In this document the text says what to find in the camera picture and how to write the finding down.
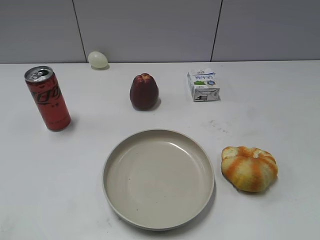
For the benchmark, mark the pale white egg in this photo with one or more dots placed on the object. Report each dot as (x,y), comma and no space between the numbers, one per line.
(97,60)

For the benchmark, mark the red cola can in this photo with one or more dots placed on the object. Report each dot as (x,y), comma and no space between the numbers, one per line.
(47,95)

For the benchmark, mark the small white milk carton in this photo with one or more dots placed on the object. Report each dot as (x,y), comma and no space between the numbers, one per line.
(203,85)

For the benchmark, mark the orange striped bread bun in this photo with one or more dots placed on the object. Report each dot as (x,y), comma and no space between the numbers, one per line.
(250,170)

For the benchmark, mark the beige round plate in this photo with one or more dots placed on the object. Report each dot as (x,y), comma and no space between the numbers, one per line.
(158,179)

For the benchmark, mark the dark red wax apple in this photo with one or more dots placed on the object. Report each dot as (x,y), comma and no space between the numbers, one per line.
(144,92)

